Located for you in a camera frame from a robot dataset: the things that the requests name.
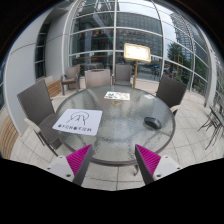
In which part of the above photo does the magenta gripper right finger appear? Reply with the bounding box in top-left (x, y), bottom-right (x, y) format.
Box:
top-left (135, 145), bottom-right (181, 184)

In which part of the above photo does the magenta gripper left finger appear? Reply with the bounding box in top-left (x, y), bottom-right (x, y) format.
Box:
top-left (47, 145), bottom-right (93, 186)

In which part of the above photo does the black computer mouse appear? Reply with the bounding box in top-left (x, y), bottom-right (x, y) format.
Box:
top-left (144, 117), bottom-right (162, 129)

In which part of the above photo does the white printed mouse pad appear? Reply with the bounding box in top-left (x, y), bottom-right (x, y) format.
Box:
top-left (53, 109), bottom-right (103, 136)

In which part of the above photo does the round glass patio table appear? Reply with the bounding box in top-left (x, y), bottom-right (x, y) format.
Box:
top-left (57, 86), bottom-right (175, 166)

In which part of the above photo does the dark metal chair far right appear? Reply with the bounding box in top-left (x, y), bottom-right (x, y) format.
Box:
top-left (199, 106), bottom-right (224, 149)

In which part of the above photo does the brown wicker chair right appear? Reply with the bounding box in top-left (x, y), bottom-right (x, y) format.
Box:
top-left (156, 76), bottom-right (187, 115)

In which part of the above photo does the brown wicker chair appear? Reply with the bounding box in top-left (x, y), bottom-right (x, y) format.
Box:
top-left (17, 80), bottom-right (62, 155)
top-left (156, 76), bottom-right (187, 115)

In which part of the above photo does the brown wicker chair left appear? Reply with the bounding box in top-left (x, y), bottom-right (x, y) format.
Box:
top-left (17, 80), bottom-right (62, 155)

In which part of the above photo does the colourful menu card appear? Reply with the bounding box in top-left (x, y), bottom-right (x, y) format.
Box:
top-left (104, 91), bottom-right (130, 100)

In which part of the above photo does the wicker chair behind table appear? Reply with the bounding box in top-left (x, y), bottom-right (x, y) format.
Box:
top-left (85, 69), bottom-right (111, 88)

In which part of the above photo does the wicker chair back left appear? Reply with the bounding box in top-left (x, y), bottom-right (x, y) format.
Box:
top-left (60, 64), bottom-right (80, 94)

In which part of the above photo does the wicker chair back centre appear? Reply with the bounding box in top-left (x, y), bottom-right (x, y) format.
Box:
top-left (114, 64), bottom-right (132, 87)

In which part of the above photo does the wooden menu board stand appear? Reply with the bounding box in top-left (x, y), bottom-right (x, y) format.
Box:
top-left (123, 42), bottom-right (152, 89)

